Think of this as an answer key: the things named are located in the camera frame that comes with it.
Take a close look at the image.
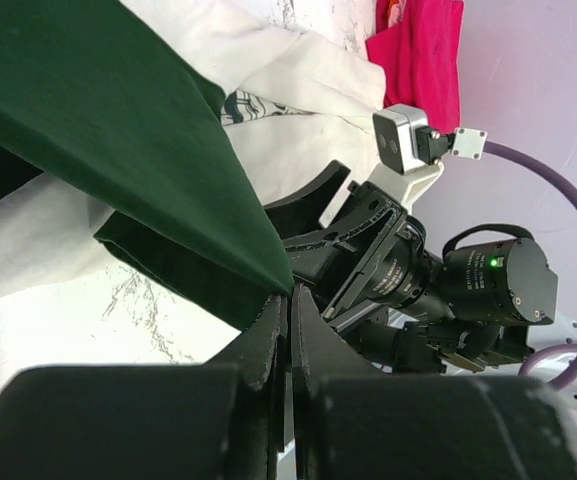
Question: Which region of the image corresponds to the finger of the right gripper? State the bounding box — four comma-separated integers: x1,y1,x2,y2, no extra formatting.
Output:
264,160,350,233

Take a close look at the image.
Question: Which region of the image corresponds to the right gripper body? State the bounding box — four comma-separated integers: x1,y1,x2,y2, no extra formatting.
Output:
283,182,426,321

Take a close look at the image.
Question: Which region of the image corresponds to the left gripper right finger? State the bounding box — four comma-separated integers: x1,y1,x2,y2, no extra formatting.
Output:
290,285,577,479

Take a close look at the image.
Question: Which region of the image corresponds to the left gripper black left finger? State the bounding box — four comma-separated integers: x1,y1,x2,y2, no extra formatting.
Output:
0,297,283,479

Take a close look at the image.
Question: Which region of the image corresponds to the white green-sleeved Charlie Brown t-shirt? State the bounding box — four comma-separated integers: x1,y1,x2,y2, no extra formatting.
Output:
0,1,385,330

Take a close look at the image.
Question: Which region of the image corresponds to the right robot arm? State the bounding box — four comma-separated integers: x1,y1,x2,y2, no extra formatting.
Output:
266,161,558,374

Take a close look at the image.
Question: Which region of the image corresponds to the folded magenta t-shirt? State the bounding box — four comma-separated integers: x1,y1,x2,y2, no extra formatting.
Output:
365,0,465,133

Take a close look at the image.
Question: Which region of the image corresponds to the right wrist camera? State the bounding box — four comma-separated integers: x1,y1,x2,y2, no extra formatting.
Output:
367,104,488,211

